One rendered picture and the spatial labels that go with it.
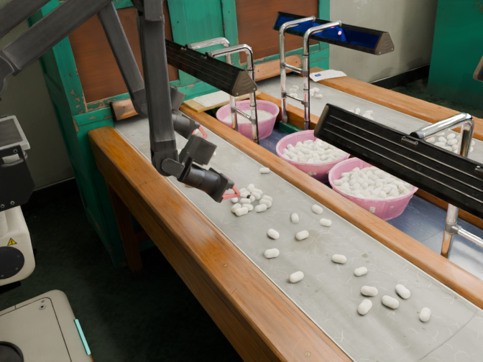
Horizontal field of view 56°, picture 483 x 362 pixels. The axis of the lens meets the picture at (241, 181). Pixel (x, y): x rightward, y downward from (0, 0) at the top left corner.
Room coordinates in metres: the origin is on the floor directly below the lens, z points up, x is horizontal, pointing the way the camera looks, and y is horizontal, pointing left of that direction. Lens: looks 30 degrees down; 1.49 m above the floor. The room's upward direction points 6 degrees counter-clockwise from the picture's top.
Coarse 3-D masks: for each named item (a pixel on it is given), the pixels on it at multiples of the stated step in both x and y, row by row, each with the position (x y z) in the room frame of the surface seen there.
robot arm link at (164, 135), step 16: (144, 0) 1.05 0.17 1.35; (160, 0) 1.06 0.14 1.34; (144, 16) 1.05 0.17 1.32; (160, 16) 1.05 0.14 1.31; (144, 32) 1.06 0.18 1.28; (160, 32) 1.07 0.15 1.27; (144, 48) 1.06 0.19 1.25; (160, 48) 1.06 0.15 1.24; (144, 64) 1.05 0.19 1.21; (160, 64) 1.06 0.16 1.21; (144, 80) 1.05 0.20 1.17; (160, 80) 1.05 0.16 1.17; (160, 96) 1.04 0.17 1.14; (160, 112) 1.03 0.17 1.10; (160, 128) 1.02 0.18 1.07; (160, 144) 1.00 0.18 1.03; (160, 160) 0.99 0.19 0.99; (176, 160) 1.00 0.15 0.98
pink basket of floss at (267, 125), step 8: (240, 104) 1.94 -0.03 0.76; (248, 104) 1.94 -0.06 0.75; (264, 104) 1.91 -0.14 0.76; (272, 104) 1.88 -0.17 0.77; (216, 112) 1.84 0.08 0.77; (224, 112) 1.89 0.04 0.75; (272, 112) 1.86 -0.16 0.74; (264, 120) 1.70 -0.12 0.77; (272, 120) 1.74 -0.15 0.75; (232, 128) 1.72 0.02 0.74; (240, 128) 1.70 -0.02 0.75; (264, 128) 1.72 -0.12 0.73; (272, 128) 1.78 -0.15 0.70; (248, 136) 1.72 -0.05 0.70; (264, 136) 1.74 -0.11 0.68
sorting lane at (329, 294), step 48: (144, 144) 1.65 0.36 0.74; (192, 192) 1.25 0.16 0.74; (288, 192) 1.19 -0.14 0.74; (240, 240) 0.98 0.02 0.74; (288, 240) 0.96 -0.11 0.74; (336, 240) 0.94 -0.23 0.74; (288, 288) 0.78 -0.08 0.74; (336, 288) 0.77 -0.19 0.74; (384, 288) 0.75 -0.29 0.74; (432, 288) 0.74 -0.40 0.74; (336, 336) 0.63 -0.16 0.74; (384, 336) 0.62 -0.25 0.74; (432, 336) 0.61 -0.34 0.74; (480, 336) 0.60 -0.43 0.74
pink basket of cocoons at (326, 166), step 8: (288, 136) 1.54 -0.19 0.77; (296, 136) 1.55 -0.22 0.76; (304, 136) 1.56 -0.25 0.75; (312, 136) 1.56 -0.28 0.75; (280, 144) 1.49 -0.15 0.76; (296, 144) 1.54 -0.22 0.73; (280, 152) 1.47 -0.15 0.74; (288, 160) 1.35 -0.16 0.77; (336, 160) 1.31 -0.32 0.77; (304, 168) 1.33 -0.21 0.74; (312, 168) 1.31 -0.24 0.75; (320, 168) 1.31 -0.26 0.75; (328, 168) 1.32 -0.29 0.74; (312, 176) 1.33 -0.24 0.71; (320, 176) 1.33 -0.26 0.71
